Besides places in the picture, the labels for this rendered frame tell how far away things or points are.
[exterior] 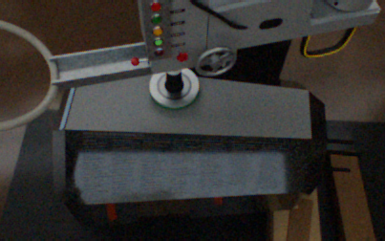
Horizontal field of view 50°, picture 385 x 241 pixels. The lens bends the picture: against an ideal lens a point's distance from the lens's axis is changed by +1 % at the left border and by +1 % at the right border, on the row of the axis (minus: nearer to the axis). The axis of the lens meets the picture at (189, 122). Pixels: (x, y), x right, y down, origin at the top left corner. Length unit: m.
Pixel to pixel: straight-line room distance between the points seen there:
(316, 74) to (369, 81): 0.36
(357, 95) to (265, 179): 1.44
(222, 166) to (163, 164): 0.25
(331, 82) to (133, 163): 1.75
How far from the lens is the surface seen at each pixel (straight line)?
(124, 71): 1.53
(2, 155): 2.85
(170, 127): 1.72
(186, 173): 1.77
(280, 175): 1.80
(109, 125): 1.75
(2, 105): 3.05
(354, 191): 2.58
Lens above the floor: 2.36
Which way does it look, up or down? 60 degrees down
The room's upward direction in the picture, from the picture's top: 1 degrees clockwise
